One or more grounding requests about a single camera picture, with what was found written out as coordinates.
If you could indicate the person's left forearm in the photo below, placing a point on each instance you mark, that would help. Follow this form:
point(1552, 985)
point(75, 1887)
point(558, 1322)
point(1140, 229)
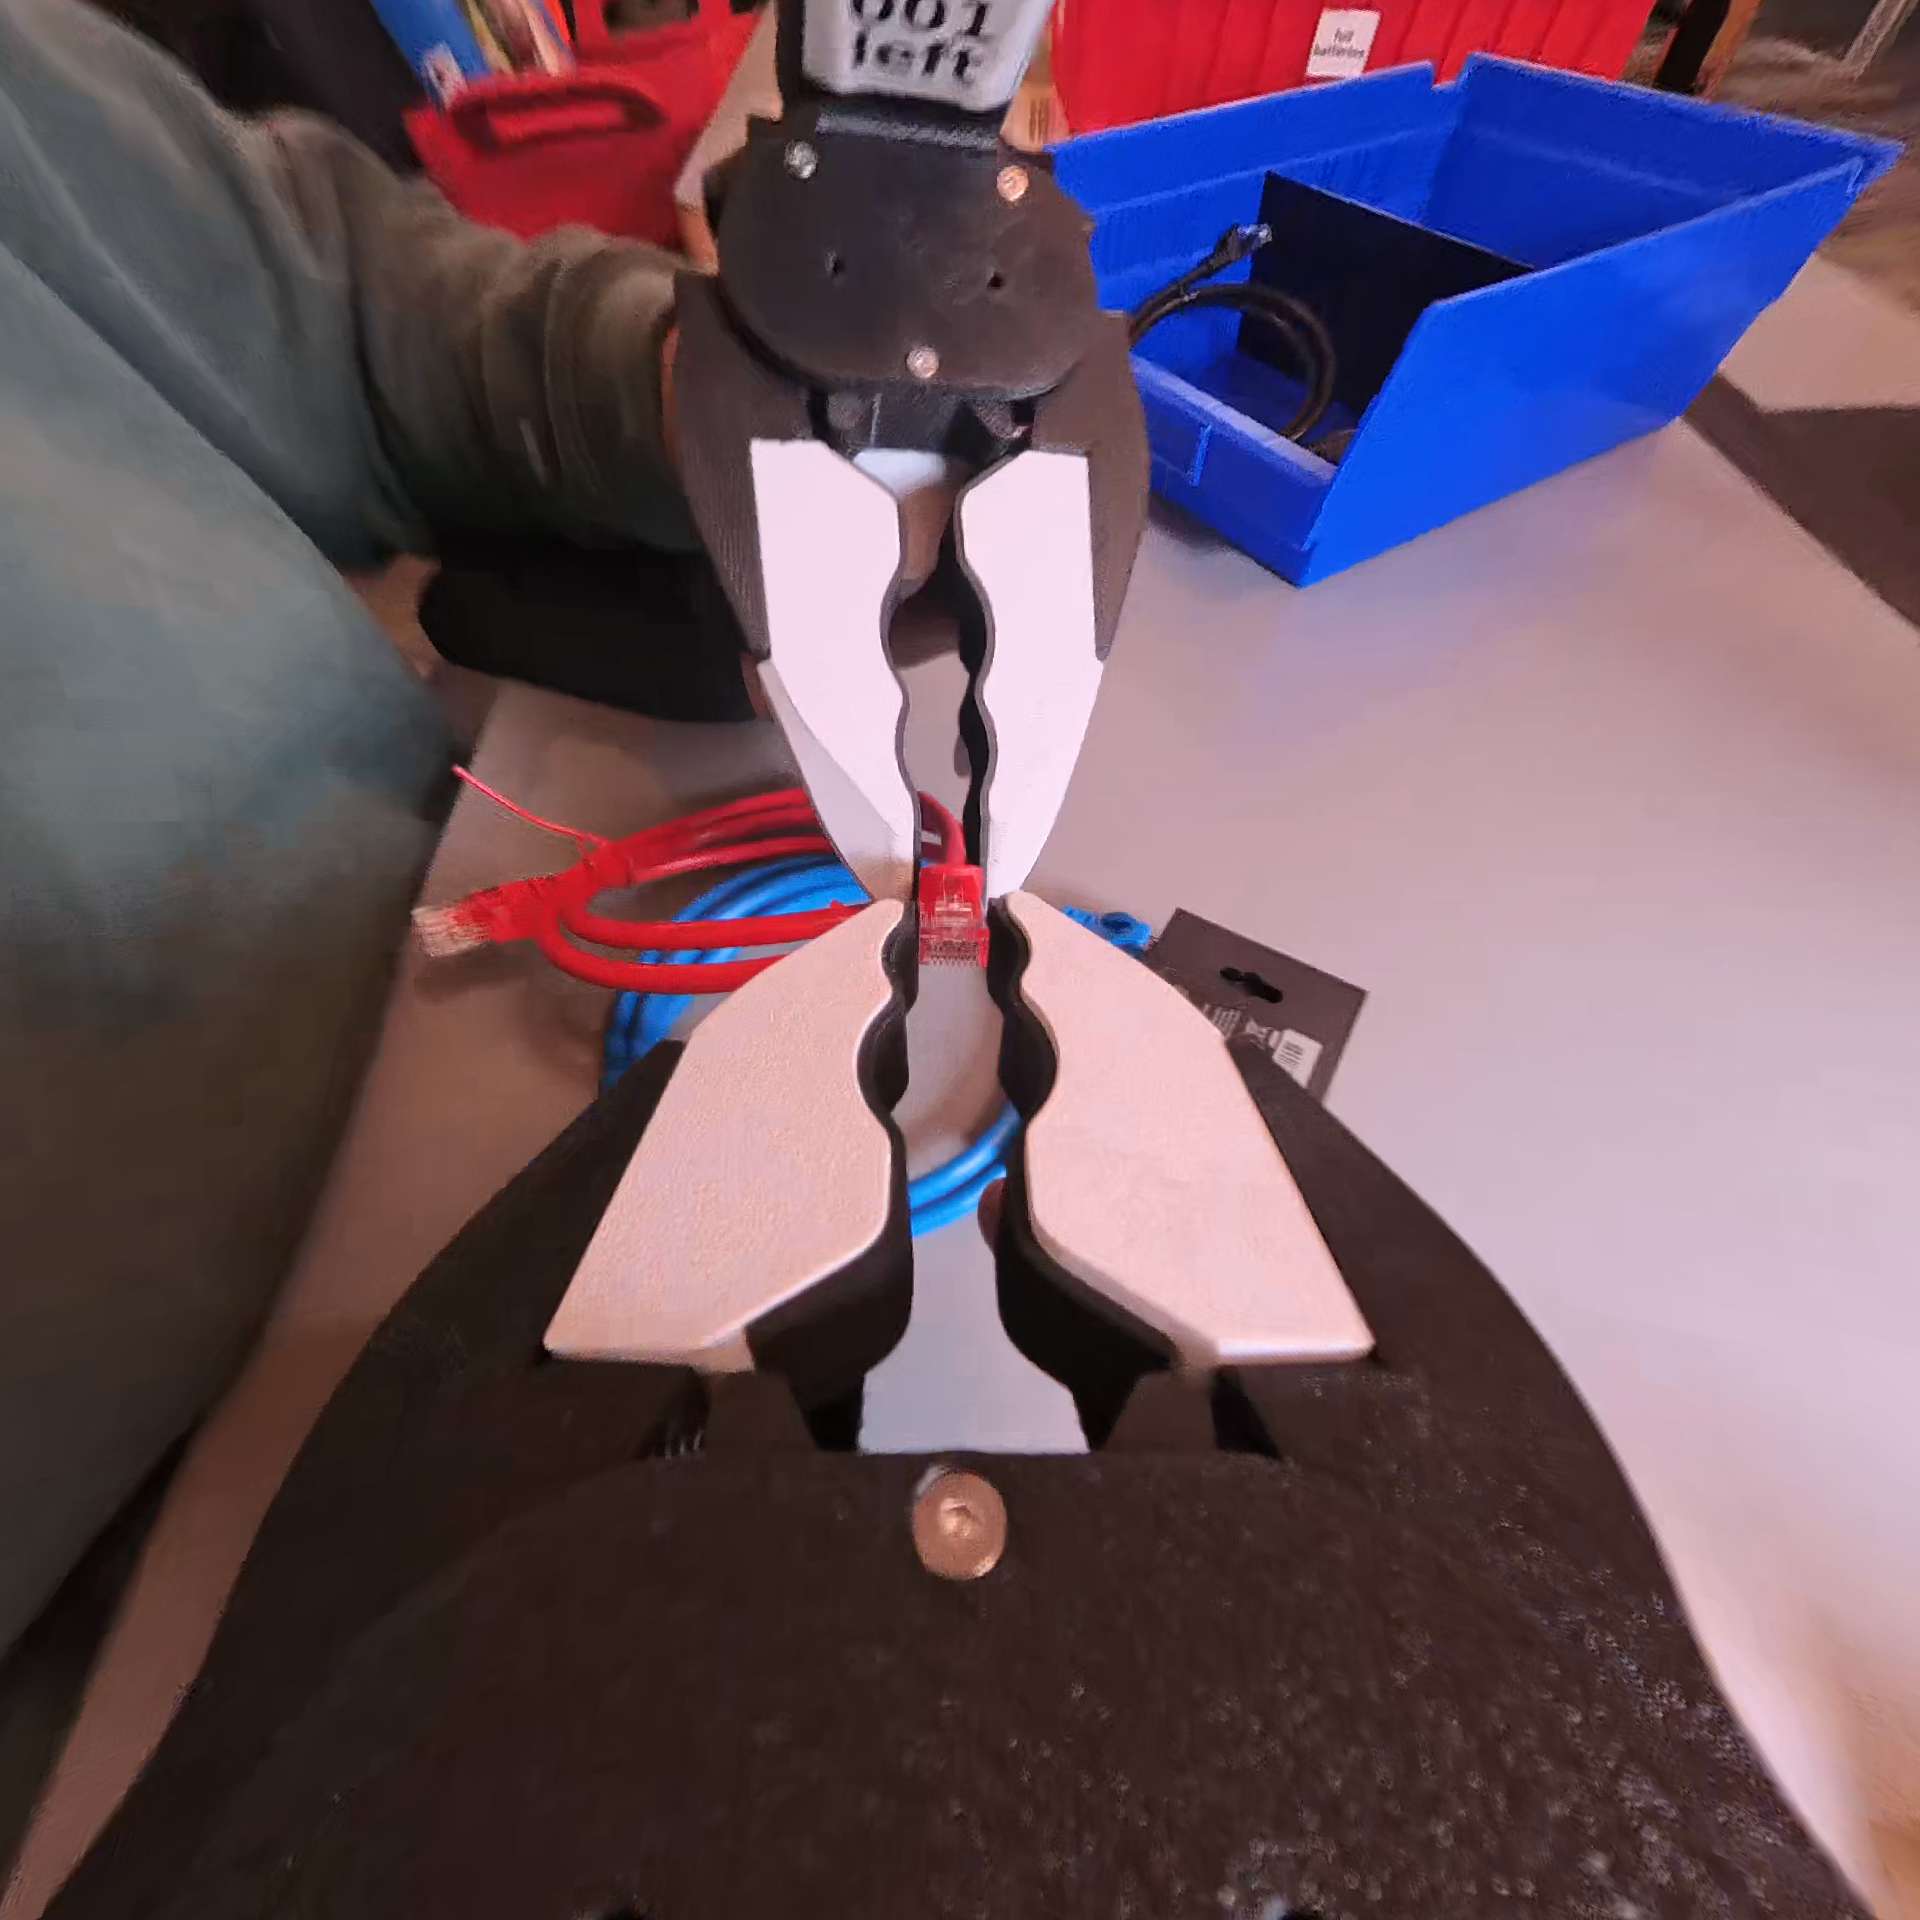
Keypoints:
point(494, 330)

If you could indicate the person's teal sweater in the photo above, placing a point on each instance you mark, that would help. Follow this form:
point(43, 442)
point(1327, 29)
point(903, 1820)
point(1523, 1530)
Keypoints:
point(165, 840)

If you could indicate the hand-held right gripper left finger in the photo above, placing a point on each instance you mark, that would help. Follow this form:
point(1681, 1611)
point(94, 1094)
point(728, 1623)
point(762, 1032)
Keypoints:
point(750, 1171)

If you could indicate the dark cloth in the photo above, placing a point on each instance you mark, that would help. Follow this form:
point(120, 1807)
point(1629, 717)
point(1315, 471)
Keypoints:
point(601, 630)

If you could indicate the black ethernet switch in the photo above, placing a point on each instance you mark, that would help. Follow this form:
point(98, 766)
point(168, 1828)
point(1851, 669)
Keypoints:
point(1275, 999)

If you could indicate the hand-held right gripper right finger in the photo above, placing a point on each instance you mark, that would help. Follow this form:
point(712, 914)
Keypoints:
point(1154, 1171)

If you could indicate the red crate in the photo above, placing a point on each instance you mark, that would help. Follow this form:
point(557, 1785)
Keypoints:
point(1201, 60)

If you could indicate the red fabric bag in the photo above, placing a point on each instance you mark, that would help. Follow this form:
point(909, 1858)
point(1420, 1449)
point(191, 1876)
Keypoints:
point(555, 151)

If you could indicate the blue plastic bin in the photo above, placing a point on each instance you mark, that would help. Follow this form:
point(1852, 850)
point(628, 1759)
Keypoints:
point(1501, 374)

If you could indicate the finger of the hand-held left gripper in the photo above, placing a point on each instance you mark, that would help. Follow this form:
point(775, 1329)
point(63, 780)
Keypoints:
point(1034, 644)
point(825, 644)

